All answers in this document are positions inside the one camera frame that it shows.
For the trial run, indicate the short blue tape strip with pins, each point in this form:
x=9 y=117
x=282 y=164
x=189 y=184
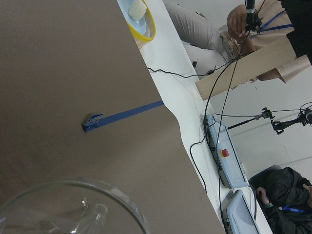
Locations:
x=99 y=120

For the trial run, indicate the yellow rimmed blue bowl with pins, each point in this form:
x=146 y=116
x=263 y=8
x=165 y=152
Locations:
x=143 y=30

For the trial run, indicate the blue teach pendant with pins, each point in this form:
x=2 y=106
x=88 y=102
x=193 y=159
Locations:
x=237 y=217
x=224 y=153

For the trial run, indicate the seated person in beige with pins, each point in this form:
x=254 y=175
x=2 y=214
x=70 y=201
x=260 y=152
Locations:
x=209 y=47

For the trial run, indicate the white sponge block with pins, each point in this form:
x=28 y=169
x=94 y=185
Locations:
x=137 y=9

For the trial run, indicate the wooden beam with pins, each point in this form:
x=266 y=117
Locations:
x=271 y=56

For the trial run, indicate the seated person in black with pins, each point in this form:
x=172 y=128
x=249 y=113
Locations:
x=285 y=198

